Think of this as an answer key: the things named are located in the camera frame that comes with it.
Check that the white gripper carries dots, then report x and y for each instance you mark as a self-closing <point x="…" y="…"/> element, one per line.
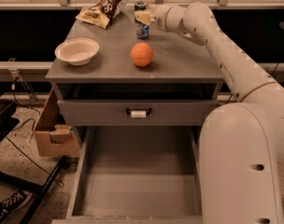
<point x="163" y="18"/>

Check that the blue redbull can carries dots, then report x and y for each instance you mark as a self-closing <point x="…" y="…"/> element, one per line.
<point x="141" y="29"/>

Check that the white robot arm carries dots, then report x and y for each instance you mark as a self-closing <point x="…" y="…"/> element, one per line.
<point x="240" y="143"/>

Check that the grey drawer cabinet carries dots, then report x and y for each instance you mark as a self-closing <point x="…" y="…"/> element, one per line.
<point x="180" y="70"/>

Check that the open grey drawer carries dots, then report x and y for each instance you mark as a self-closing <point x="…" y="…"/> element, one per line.
<point x="135" y="175"/>

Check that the orange fruit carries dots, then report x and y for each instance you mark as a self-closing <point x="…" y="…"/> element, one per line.
<point x="141" y="54"/>

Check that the brown chip bag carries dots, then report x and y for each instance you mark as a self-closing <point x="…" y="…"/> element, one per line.
<point x="102" y="13"/>

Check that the white bowl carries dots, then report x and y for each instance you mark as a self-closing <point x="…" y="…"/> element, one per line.
<point x="77" y="51"/>

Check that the cardboard box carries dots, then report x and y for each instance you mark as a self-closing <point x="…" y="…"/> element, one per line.
<point x="54" y="138"/>

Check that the black white sneaker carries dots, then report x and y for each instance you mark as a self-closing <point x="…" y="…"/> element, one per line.
<point x="12" y="203"/>

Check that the closed grey drawer with handle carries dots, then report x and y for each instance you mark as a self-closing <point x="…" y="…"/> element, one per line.
<point x="136" y="112"/>

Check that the black stand frame left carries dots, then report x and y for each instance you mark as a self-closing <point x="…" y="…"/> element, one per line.
<point x="19" y="157"/>

